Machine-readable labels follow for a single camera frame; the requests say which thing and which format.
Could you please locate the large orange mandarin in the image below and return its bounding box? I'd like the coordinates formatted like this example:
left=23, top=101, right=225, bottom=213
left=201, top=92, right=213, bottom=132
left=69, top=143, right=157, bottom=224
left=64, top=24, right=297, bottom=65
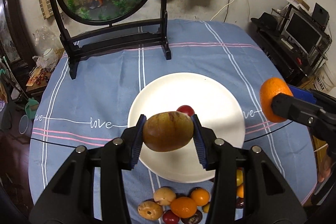
left=259, top=77, right=295, bottom=123

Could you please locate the yellow green tomato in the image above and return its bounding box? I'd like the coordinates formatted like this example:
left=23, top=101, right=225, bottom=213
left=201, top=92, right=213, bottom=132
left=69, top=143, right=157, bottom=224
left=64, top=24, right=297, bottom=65
left=236, top=169, right=244, bottom=187

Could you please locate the yellow orange fruit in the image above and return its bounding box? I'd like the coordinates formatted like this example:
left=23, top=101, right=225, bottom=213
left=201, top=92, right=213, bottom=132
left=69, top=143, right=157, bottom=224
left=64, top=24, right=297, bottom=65
left=190, top=188, right=210, bottom=207

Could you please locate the pale yellow spotted fruit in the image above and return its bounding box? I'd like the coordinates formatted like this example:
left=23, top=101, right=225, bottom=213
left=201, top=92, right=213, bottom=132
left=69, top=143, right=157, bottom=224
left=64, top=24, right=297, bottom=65
left=137, top=201, right=163, bottom=221

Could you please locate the small orange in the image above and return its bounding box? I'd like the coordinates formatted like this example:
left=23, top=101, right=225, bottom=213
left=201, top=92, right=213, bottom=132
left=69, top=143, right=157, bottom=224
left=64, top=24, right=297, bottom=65
left=170, top=197, right=198, bottom=218

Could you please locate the small yellow fruit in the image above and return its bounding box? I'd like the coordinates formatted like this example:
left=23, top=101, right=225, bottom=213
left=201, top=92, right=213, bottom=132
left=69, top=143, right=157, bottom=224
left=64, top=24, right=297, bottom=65
left=202, top=202, right=210, bottom=214

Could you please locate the small red tomato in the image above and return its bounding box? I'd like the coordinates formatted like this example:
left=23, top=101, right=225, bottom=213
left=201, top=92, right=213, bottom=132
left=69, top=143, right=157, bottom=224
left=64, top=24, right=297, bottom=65
left=162, top=210, right=180, bottom=224

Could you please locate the person right hand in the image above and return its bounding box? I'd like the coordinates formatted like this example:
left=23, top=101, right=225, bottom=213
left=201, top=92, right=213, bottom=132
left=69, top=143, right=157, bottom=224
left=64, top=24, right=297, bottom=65
left=318, top=155, right=334, bottom=183

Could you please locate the white bucket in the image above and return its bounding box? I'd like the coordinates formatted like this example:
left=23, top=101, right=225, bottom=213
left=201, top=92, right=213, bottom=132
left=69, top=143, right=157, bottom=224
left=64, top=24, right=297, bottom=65
left=313, top=63, right=335, bottom=93

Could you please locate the white round plate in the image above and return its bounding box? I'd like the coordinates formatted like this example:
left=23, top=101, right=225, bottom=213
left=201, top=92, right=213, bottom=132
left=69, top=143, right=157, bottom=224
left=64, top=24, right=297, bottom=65
left=127, top=72, right=245, bottom=183

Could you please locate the computer monitor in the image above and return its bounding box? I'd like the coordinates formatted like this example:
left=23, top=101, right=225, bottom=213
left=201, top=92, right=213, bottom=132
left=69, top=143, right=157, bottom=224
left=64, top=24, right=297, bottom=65
left=285, top=12, right=322, bottom=55

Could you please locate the blue striped tablecloth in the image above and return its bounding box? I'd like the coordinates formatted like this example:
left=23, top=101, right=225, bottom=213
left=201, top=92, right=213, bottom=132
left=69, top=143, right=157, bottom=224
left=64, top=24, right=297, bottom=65
left=28, top=18, right=318, bottom=224

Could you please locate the dark red plum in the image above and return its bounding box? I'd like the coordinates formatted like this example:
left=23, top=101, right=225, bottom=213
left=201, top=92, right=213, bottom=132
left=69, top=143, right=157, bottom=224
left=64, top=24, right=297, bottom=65
left=236, top=197, right=245, bottom=209

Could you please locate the black speaker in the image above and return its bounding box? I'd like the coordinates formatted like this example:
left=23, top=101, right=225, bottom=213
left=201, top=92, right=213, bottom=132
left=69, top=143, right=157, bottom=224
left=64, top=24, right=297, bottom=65
left=311, top=3, right=330, bottom=28

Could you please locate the black hat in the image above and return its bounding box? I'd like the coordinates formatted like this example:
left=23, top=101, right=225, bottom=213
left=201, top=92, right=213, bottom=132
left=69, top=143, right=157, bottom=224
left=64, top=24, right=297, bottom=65
left=251, top=12, right=277, bottom=30

